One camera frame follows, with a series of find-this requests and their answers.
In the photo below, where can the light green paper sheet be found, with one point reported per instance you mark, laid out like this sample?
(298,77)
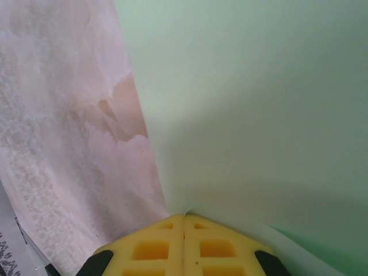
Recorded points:
(244,100)

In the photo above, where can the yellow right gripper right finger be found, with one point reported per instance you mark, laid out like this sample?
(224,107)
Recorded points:
(218,258)

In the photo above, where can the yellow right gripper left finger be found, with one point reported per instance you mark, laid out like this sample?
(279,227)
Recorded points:
(149,258)

